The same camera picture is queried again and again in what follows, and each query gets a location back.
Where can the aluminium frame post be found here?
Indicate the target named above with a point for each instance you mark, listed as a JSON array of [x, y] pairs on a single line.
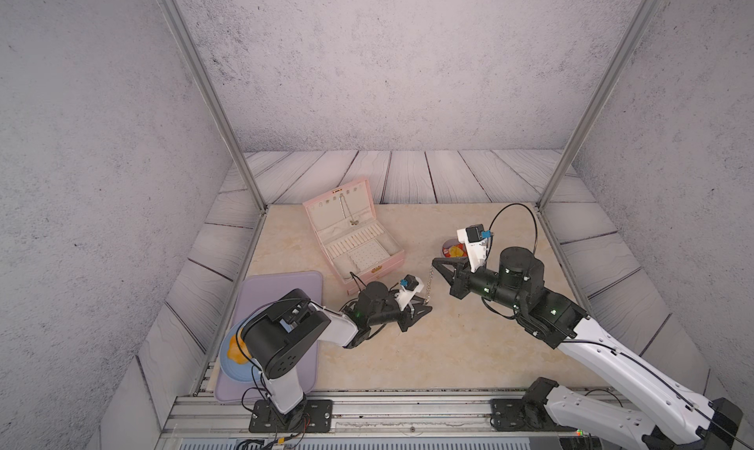
[[626, 47], [181, 33]]

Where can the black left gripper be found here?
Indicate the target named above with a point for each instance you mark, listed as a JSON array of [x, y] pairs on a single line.
[[407, 315]]

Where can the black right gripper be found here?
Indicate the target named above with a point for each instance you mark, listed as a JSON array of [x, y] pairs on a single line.
[[460, 279]]

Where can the blue plate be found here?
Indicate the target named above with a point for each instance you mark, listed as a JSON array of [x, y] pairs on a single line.
[[242, 374]]

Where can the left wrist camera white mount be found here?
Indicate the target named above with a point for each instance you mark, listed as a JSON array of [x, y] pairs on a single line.
[[409, 287]]

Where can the yellow bread bun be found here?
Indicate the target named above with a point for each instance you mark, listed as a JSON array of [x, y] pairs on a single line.
[[237, 351]]

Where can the pink jewelry box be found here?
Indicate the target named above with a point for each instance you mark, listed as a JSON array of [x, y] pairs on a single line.
[[357, 246]]

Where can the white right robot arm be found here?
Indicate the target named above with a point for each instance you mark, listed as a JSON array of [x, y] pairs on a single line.
[[665, 414]]

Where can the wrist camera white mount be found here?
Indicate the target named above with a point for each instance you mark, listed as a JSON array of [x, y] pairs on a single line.
[[478, 242], [409, 287]]

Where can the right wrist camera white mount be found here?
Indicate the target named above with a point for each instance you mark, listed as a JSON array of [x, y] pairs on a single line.
[[478, 242]]

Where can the aluminium frame post left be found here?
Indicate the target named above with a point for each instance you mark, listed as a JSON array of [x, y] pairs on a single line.
[[181, 33]]

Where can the aluminium frame post right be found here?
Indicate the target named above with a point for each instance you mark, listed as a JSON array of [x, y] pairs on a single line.
[[626, 47]]

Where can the red yellow snack packet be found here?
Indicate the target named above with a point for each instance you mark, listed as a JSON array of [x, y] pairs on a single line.
[[455, 251]]

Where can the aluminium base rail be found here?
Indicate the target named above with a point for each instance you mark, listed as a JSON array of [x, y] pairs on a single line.
[[435, 399]]

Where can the grey ceramic bowl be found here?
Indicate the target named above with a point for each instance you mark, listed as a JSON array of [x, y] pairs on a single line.
[[449, 243]]

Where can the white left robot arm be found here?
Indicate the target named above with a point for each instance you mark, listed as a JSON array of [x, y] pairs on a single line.
[[277, 338]]

